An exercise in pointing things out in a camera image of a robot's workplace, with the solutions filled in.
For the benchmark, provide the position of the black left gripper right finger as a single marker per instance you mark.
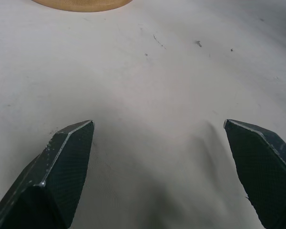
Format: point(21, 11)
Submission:
point(264, 171)

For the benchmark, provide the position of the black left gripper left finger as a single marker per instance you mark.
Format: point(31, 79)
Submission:
point(50, 181)

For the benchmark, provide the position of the tan round wooden board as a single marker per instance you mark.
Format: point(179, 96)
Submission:
point(81, 4)

